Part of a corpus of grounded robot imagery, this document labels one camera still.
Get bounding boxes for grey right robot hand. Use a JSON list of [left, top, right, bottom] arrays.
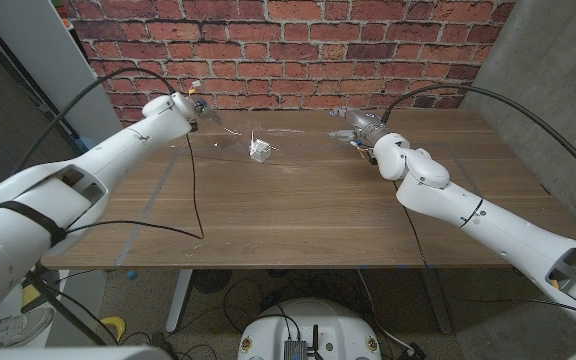
[[327, 105, 392, 149]]

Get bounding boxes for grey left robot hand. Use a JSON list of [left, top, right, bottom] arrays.
[[193, 98, 223, 126]]

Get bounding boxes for white cube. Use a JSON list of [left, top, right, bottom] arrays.
[[248, 137, 273, 164]]

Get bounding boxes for clear cellophane sheet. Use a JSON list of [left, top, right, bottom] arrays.
[[206, 110, 364, 169]]

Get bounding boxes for red brick print backdrop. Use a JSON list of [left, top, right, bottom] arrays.
[[62, 0, 517, 136]]

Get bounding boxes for white table leg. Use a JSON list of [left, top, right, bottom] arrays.
[[165, 269, 194, 334]]

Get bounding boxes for grey table leg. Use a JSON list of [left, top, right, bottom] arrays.
[[417, 268, 454, 335]]

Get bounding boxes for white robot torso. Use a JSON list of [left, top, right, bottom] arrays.
[[236, 298, 383, 360]]

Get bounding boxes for yellow banana toy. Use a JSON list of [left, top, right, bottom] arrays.
[[100, 316, 127, 344]]

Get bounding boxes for black power adapter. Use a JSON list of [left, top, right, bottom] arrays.
[[396, 342, 427, 360]]

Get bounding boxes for small grey electronics box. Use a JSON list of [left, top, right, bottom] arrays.
[[283, 339, 309, 360]]

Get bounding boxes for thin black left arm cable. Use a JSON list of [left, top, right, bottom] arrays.
[[62, 130, 206, 241]]

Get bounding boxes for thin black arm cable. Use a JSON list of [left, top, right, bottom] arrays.
[[62, 130, 206, 241], [391, 180, 576, 324]]

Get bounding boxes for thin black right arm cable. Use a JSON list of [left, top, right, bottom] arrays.
[[391, 180, 576, 324]]

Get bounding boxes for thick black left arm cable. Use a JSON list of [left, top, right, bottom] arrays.
[[11, 66, 177, 176]]

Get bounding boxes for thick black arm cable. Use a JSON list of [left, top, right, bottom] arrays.
[[11, 66, 177, 176], [380, 83, 576, 194]]

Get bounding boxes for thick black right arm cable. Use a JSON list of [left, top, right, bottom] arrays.
[[380, 83, 576, 194]]

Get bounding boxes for black coiled cable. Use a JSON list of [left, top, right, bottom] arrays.
[[191, 269, 233, 295]]

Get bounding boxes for white wall panel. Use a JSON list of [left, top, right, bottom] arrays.
[[0, 0, 129, 159]]

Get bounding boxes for white floor cable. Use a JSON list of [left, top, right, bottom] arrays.
[[356, 268, 417, 354]]

